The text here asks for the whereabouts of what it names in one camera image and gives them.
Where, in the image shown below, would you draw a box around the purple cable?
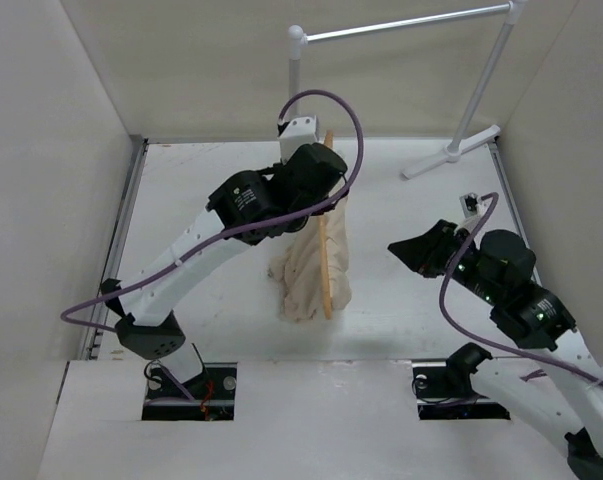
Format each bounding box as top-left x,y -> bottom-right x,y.
439,192 -> 603,397
59,89 -> 367,404

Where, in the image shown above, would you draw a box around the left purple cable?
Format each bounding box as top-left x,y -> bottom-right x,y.
59,89 -> 367,404

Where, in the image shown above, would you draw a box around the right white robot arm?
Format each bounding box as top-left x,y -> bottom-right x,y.
388,220 -> 603,479

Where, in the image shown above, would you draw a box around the wooden clothes hanger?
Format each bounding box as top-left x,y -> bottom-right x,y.
316,129 -> 338,322

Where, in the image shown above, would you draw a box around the beige trousers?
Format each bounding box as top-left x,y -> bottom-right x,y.
270,149 -> 355,325

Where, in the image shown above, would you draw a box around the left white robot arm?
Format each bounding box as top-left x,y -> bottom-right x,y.
101,116 -> 347,399

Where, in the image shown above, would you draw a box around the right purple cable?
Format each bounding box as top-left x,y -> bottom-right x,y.
439,192 -> 603,397

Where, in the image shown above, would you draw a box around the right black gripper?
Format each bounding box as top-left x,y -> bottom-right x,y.
387,218 -> 502,305

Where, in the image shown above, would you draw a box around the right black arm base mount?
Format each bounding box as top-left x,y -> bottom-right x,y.
411,360 -> 511,421

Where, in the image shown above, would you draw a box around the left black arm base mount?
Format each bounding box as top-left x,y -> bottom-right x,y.
141,363 -> 238,422

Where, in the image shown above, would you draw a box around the white and silver clothes rack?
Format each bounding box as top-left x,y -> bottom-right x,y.
284,1 -> 527,181

